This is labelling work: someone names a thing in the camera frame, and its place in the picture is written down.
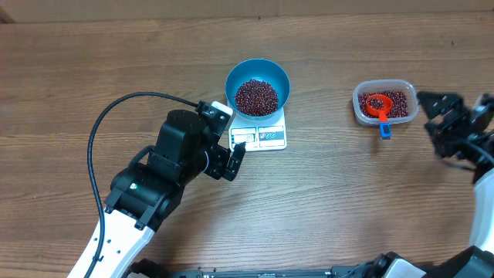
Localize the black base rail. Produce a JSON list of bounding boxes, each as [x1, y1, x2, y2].
[[123, 254, 391, 278]]

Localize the red adzuki beans in bowl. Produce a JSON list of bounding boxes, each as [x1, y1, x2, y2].
[[235, 79, 279, 117]]

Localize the red adzuki beans in container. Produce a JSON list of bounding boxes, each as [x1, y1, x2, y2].
[[358, 90, 408, 118]]

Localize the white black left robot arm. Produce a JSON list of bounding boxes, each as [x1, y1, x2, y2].
[[69, 102, 245, 277]]

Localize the white digital kitchen scale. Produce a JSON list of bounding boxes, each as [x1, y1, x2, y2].
[[228, 108, 287, 152]]

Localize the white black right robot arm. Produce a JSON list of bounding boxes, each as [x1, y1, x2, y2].
[[344, 91, 493, 278]]

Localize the orange measuring scoop blue handle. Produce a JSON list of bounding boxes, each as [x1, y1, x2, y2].
[[366, 94, 393, 140]]

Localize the teal blue bowl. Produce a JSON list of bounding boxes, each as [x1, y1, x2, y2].
[[225, 59, 290, 119]]

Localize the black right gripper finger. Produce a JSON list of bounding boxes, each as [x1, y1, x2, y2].
[[416, 91, 463, 120], [425, 121, 448, 154]]

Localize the clear plastic bean container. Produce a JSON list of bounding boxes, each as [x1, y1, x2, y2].
[[352, 80, 418, 126]]

